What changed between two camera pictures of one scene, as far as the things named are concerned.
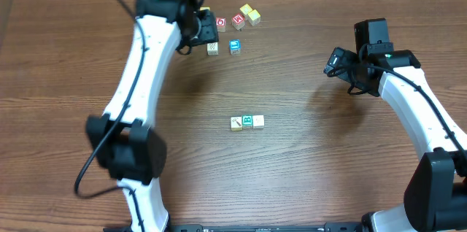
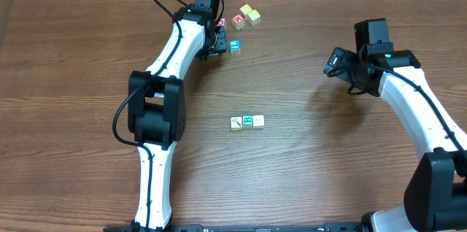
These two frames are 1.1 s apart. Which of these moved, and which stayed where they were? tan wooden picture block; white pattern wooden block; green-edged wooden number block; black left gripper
Moved: black left gripper
Stayed: white pattern wooden block; tan wooden picture block; green-edged wooden number block
